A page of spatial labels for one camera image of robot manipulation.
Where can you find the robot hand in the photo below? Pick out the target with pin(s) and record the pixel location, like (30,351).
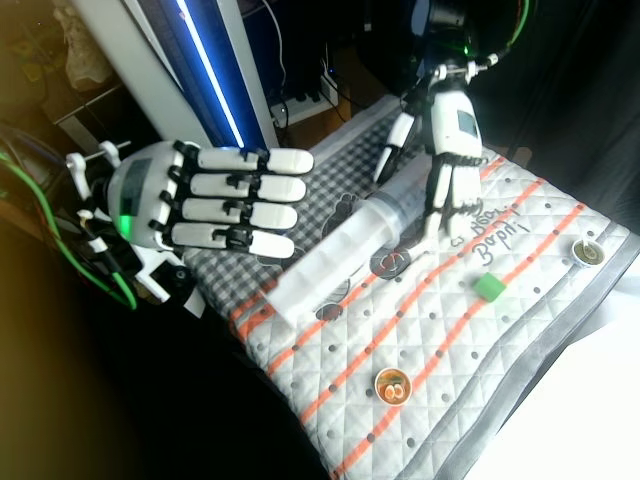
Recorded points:
(455,125)
(145,195)

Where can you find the large translucent syringe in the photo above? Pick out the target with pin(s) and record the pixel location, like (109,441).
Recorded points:
(350,235)

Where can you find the white column with blue light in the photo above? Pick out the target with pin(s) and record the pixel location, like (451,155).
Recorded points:
(150,60)

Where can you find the white power strip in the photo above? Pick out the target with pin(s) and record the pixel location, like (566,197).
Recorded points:
(300,106)

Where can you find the beige lumpy object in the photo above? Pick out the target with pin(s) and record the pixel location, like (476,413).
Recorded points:
(82,50)

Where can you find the green toy block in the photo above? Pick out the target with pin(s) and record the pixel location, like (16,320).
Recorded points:
(489,287)

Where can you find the small cup with green food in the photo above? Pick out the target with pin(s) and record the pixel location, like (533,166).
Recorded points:
(588,252)

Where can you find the grey quilt with orange stripes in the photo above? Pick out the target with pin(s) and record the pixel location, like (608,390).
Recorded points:
(450,325)

